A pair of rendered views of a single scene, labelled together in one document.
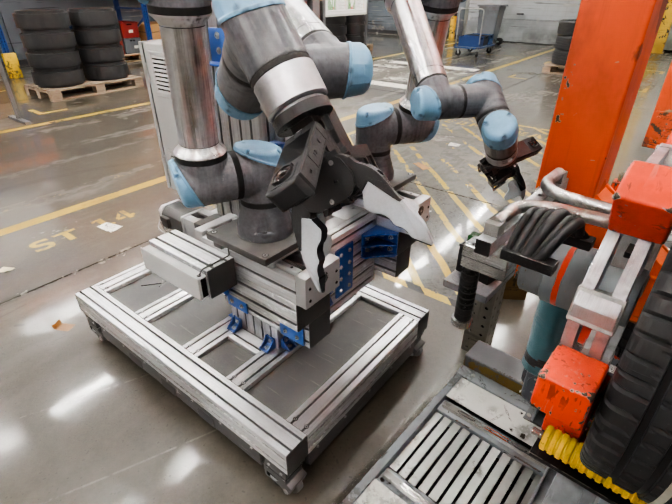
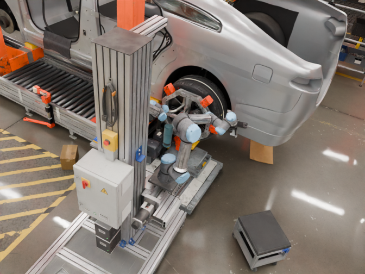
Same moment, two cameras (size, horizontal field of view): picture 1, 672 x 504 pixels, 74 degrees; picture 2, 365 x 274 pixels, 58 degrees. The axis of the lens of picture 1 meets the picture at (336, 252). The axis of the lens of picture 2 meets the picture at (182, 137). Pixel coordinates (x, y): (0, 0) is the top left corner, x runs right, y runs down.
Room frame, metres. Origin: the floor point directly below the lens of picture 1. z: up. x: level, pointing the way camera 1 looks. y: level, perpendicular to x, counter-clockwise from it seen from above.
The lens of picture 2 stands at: (1.53, 1.96, 2.85)
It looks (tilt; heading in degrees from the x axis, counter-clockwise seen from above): 41 degrees down; 252
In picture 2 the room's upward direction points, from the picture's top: 9 degrees clockwise
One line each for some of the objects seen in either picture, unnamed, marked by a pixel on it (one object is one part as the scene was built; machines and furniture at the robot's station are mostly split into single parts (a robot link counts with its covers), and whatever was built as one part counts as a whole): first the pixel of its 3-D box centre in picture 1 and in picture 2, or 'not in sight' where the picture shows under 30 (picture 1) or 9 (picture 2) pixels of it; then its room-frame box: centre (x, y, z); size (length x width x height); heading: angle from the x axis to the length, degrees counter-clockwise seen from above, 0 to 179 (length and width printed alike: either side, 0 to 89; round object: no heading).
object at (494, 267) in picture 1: (488, 257); not in sight; (0.73, -0.29, 0.93); 0.09 x 0.05 x 0.05; 48
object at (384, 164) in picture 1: (372, 161); not in sight; (1.44, -0.12, 0.87); 0.15 x 0.15 x 0.10
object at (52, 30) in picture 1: (77, 51); not in sight; (7.13, 3.78, 0.55); 1.40 x 0.80 x 1.09; 144
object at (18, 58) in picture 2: not in sight; (21, 50); (2.49, -2.25, 0.69); 0.52 x 0.17 x 0.35; 48
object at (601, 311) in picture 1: (617, 292); (186, 116); (0.72, -0.56, 0.85); 0.54 x 0.07 x 0.54; 138
